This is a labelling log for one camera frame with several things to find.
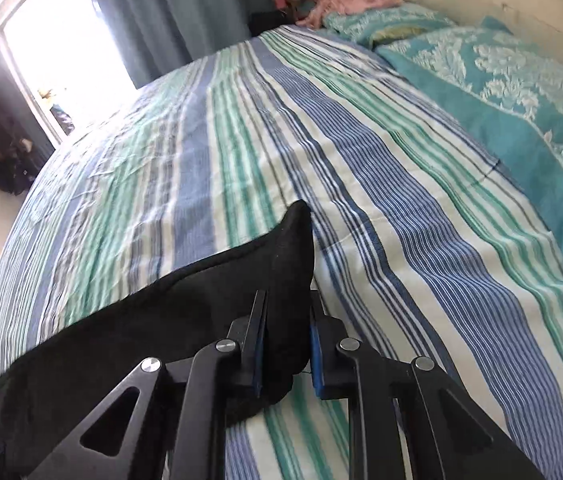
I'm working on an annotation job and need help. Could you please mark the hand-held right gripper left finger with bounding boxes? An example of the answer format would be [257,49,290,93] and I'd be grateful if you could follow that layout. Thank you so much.
[22,290,270,480]

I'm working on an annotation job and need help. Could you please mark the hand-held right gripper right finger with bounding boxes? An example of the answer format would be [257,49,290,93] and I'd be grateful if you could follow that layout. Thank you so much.
[309,290,549,480]

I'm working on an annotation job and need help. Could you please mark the black pants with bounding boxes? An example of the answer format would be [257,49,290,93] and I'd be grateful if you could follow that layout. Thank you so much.
[0,199,317,480]

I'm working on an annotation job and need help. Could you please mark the striped blue green bedspread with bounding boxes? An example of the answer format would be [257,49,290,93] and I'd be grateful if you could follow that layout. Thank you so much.
[0,25,563,480]

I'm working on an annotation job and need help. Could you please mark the teal floral pillow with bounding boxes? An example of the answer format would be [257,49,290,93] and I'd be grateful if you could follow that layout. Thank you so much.
[321,2,459,53]
[375,15,563,298]

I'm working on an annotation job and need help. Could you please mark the black item by curtain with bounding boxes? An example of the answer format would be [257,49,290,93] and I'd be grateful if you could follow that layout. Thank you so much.
[249,10,298,38]

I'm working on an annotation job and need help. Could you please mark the blue curtain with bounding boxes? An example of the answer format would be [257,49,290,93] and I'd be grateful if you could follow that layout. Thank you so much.
[84,0,273,89]

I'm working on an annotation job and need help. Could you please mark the pink cloth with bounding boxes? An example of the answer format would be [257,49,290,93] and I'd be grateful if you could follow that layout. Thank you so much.
[295,0,405,29]

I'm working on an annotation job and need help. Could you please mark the bright window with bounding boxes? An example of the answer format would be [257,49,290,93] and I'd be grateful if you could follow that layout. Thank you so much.
[0,0,136,137]

